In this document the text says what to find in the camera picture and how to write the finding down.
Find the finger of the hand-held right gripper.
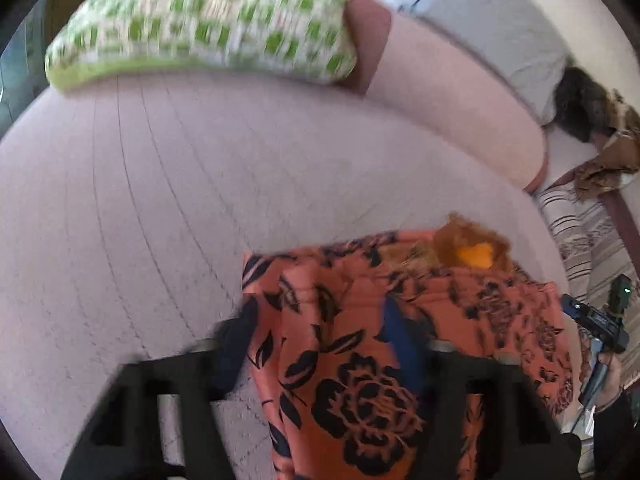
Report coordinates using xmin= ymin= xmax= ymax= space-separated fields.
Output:
xmin=560 ymin=293 xmax=627 ymax=354

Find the pink bolster cushion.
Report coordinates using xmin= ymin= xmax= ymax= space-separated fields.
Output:
xmin=345 ymin=0 xmax=551 ymax=194

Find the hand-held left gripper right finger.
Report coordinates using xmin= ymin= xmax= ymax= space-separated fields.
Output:
xmin=382 ymin=294 xmax=583 ymax=480

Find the striped floral pillow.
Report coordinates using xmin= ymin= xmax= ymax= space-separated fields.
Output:
xmin=532 ymin=184 xmax=640 ymax=333

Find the dark green furry cloth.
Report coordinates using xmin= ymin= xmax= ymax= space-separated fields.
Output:
xmin=552 ymin=66 xmax=623 ymax=143

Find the green checkered pillow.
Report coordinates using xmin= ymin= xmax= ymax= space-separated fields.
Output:
xmin=45 ymin=0 xmax=359 ymax=94

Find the person's right forearm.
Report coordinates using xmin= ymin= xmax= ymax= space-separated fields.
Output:
xmin=592 ymin=385 xmax=640 ymax=480

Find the brown crumpled cloth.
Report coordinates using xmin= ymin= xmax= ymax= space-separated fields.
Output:
xmin=572 ymin=87 xmax=640 ymax=202

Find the person's right hand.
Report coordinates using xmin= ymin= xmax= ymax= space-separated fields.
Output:
xmin=594 ymin=351 xmax=624 ymax=413

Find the grey-blue pillow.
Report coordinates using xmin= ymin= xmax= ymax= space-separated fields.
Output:
xmin=397 ymin=0 xmax=574 ymax=127

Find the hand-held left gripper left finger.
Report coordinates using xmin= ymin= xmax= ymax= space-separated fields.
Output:
xmin=60 ymin=304 xmax=262 ymax=480

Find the orange floral blouse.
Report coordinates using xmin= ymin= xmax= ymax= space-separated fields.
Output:
xmin=241 ymin=212 xmax=576 ymax=480

